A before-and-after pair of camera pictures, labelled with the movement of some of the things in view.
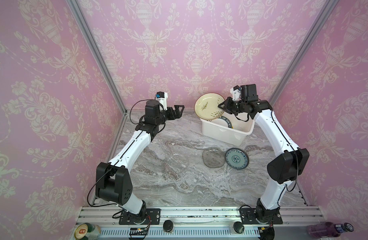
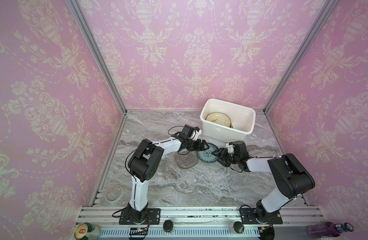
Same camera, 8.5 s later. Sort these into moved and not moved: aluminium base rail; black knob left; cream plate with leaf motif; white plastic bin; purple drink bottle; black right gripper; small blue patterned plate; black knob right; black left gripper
Moved: cream plate with leaf motif; small blue patterned plate; black left gripper; black right gripper
Not moved: white plastic bin; purple drink bottle; aluminium base rail; black knob right; black knob left
